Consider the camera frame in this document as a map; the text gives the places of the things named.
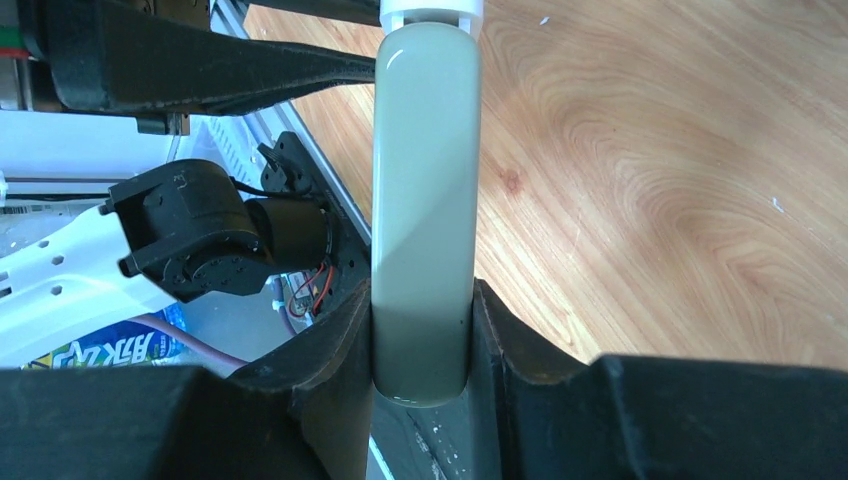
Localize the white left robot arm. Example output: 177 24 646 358
1 1 375 368

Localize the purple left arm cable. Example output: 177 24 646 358
125 314 250 371

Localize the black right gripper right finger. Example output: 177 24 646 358
467 280 847 479

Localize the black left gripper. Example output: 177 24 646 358
1 0 375 116

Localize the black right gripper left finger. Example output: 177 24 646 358
1 281 373 479

